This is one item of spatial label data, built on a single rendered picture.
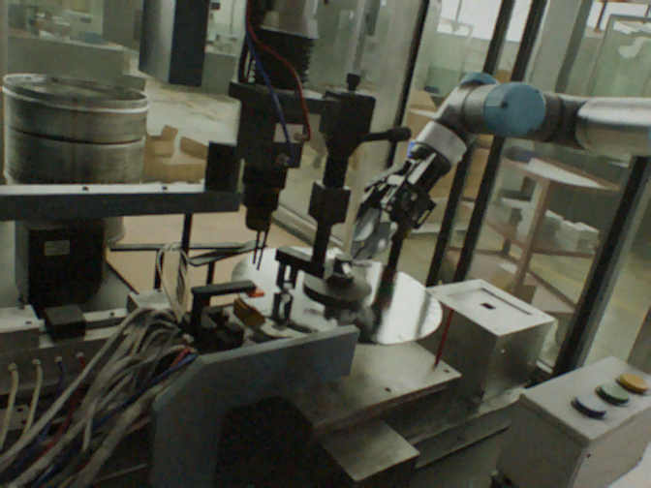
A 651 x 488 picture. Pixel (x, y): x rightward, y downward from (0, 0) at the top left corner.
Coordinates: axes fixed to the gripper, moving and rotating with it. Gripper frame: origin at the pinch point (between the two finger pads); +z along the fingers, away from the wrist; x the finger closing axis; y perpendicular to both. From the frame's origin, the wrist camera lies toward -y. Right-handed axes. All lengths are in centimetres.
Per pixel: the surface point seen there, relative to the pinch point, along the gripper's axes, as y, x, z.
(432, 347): -4.7, 25.6, 5.2
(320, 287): 8.4, -4.4, 7.4
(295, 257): 11.5, -11.1, 5.8
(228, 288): 15.4, -17.2, 14.2
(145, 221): -73, -27, 26
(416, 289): 4.2, 11.0, -1.2
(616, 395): 25.1, 36.2, -5.9
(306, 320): 17.0, -6.1, 11.7
